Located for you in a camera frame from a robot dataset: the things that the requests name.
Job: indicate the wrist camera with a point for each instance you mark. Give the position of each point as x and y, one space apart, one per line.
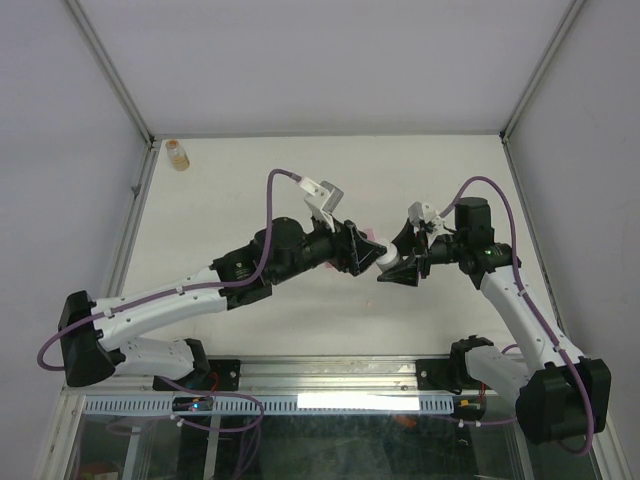
423 215
321 199

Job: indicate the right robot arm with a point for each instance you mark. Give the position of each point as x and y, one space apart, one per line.
557 392

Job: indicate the left aluminium frame post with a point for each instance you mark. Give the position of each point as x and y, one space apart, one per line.
108 68

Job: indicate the slotted cable duct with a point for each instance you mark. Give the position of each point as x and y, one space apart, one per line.
297 404

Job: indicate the right aluminium frame post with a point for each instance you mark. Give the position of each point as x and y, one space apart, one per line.
550 52

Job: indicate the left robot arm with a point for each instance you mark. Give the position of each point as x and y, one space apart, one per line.
106 337

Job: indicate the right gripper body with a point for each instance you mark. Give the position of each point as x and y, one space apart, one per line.
422 251

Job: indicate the aluminium frame post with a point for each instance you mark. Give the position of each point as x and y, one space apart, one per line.
550 52
108 68

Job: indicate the aluminium mounting rail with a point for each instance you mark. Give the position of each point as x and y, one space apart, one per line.
272 376

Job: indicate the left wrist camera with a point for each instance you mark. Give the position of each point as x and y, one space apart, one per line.
321 199

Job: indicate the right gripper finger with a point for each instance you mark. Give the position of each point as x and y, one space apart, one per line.
405 272
404 241

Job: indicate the pink weekly pill organizer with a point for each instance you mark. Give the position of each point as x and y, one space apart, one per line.
368 233

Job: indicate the small amber bottle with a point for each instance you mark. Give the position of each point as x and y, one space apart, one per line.
177 155

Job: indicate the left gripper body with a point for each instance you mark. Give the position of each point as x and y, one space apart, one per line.
340 256

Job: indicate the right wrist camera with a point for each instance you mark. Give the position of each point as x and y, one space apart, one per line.
423 215

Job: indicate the white pill bottle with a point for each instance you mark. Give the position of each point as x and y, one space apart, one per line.
390 258

